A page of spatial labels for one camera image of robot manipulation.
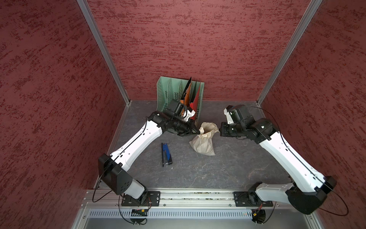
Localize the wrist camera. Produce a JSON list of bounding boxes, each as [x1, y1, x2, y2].
[[224, 105, 255, 126], [164, 100, 196, 122]]

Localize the blue black stapler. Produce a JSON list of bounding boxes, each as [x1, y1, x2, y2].
[[162, 143, 173, 167]]

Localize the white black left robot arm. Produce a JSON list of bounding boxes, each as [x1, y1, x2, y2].
[[98, 108, 199, 204]]

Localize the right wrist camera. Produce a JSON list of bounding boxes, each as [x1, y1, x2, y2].
[[224, 105, 255, 126]]

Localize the aluminium corner post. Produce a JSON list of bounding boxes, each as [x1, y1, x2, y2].
[[77, 0, 131, 106], [256, 0, 323, 106]]

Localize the orange folder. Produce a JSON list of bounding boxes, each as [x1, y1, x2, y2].
[[180, 84, 192, 106]]

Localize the right aluminium corner post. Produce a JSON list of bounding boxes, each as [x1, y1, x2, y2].
[[256, 0, 323, 106]]

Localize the beige cloth soil bag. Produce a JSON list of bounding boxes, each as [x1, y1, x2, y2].
[[189, 122, 219, 156]]

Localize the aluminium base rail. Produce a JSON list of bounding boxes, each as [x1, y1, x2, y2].
[[81, 187, 304, 210]]

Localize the black mounting plate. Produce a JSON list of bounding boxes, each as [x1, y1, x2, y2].
[[233, 191, 274, 208], [121, 191, 161, 207]]

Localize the left aluminium corner post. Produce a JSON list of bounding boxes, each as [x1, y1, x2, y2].
[[77, 0, 131, 106]]

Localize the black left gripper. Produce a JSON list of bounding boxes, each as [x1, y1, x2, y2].
[[171, 116, 200, 135]]

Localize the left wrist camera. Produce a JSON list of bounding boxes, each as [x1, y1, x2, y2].
[[164, 100, 196, 122]]

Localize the green perforated file organizer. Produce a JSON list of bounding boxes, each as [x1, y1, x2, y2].
[[156, 76, 205, 123]]

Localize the black folder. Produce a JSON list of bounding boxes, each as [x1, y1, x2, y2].
[[182, 77, 192, 99]]

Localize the red folder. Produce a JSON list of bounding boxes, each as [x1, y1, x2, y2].
[[189, 82, 201, 120]]

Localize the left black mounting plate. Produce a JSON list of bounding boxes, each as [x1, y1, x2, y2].
[[121, 191, 161, 207]]

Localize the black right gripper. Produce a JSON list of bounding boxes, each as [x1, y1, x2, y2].
[[219, 121, 246, 135]]

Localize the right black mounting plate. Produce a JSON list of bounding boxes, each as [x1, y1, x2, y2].
[[233, 191, 274, 208]]

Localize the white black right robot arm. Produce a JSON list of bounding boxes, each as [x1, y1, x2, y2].
[[219, 118, 336, 215]]

